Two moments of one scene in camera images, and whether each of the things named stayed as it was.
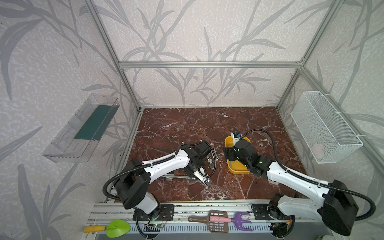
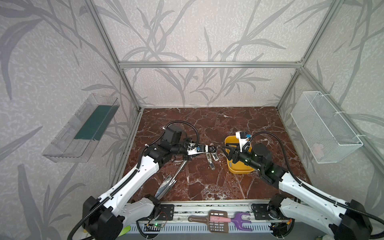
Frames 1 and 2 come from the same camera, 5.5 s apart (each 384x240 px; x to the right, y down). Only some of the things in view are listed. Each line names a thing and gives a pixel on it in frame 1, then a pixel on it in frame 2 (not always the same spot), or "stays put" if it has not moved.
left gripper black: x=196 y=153 -> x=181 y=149
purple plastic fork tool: x=238 y=221 stays put
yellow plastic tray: x=236 y=166 stays put
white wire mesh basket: x=328 y=137 stays put
